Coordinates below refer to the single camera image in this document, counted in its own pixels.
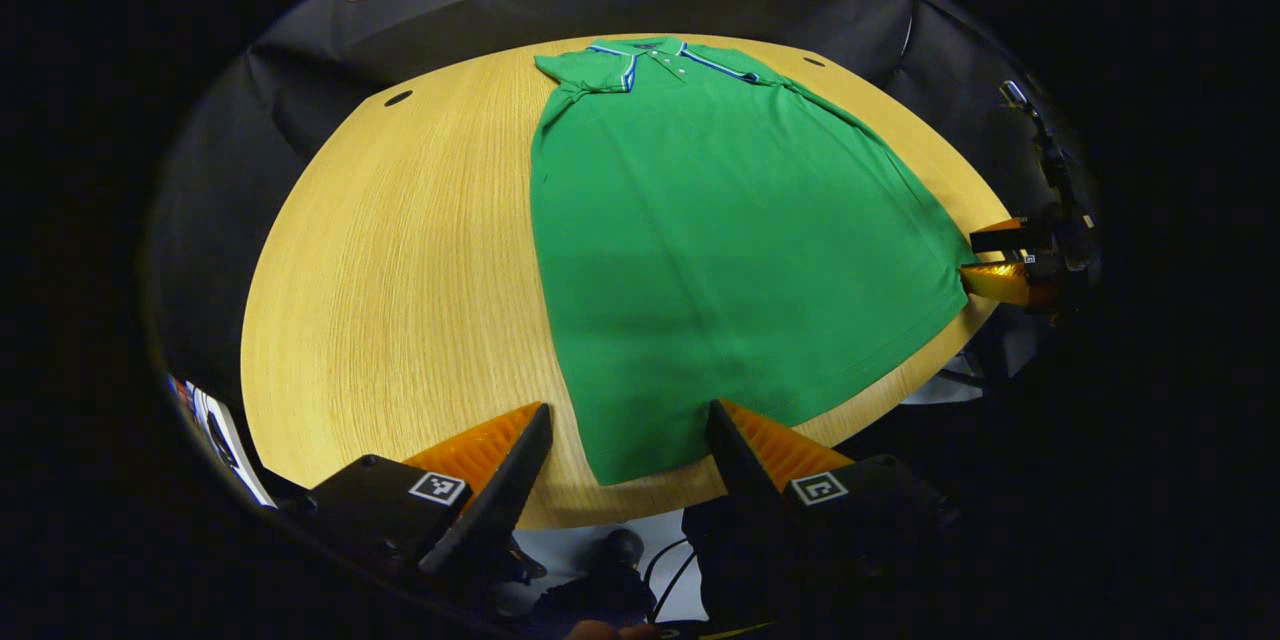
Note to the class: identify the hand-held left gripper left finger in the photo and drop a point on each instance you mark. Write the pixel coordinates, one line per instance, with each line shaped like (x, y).
(500, 500)

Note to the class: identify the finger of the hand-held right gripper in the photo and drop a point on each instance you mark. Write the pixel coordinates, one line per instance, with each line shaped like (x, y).
(1000, 282)
(1005, 238)

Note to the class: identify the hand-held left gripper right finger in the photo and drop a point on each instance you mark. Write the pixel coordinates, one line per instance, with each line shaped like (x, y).
(740, 470)

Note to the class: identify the green T-shirt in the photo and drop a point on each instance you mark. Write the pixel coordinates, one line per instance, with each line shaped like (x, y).
(720, 250)

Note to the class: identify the dark metal stand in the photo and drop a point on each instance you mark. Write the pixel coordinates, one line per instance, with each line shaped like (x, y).
(1050, 155)

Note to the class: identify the dark bulky object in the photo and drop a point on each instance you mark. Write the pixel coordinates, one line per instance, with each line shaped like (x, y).
(595, 590)

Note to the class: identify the white printed panel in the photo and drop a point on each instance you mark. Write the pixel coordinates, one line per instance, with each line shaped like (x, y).
(222, 435)

